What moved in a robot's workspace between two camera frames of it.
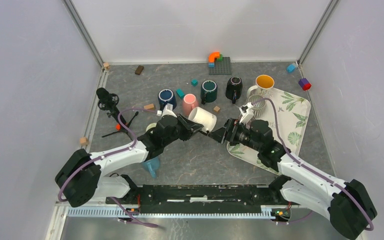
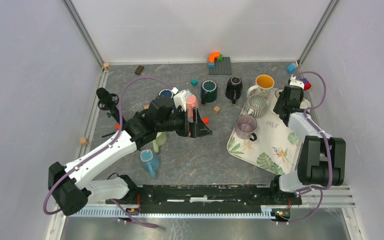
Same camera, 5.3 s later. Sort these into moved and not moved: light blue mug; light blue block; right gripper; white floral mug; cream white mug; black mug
Moved: right gripper; cream white mug
Not moved: light blue mug; light blue block; black mug; white floral mug
